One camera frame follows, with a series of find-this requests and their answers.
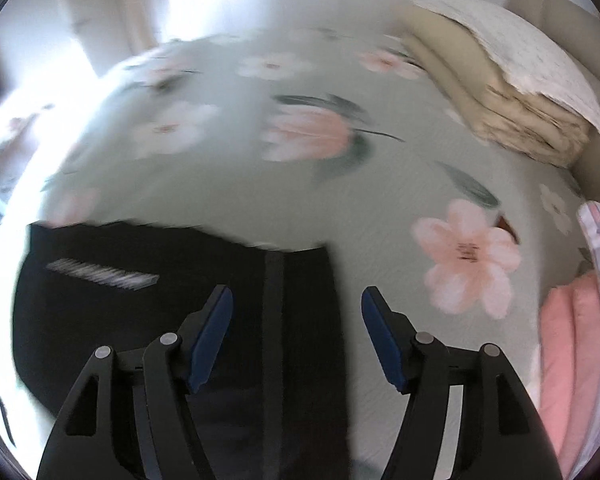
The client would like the black hooded jacket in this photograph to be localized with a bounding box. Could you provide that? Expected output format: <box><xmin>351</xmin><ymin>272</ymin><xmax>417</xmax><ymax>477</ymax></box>
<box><xmin>12</xmin><ymin>222</ymin><xmax>350</xmax><ymax>479</ymax></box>

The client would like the folded pink blanket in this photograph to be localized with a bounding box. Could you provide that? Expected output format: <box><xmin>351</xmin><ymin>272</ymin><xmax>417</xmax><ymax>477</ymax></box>
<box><xmin>539</xmin><ymin>272</ymin><xmax>600</xmax><ymax>479</ymax></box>

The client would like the folded beige quilt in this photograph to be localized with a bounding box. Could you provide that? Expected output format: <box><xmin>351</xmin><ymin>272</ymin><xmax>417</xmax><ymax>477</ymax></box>
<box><xmin>401</xmin><ymin>3</ymin><xmax>598</xmax><ymax>167</ymax></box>

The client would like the floral green bed cover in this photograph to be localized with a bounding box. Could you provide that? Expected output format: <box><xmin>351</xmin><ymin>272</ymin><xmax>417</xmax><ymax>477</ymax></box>
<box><xmin>0</xmin><ymin>30</ymin><xmax>588</xmax><ymax>479</ymax></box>

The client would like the white dotted pillow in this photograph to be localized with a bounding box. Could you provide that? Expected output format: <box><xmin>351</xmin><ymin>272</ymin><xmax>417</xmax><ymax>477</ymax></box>
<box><xmin>412</xmin><ymin>0</ymin><xmax>600</xmax><ymax>135</ymax></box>

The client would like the beige padded headboard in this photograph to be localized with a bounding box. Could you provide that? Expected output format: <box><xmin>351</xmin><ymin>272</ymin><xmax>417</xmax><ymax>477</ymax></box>
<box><xmin>504</xmin><ymin>0</ymin><xmax>600</xmax><ymax>206</ymax></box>

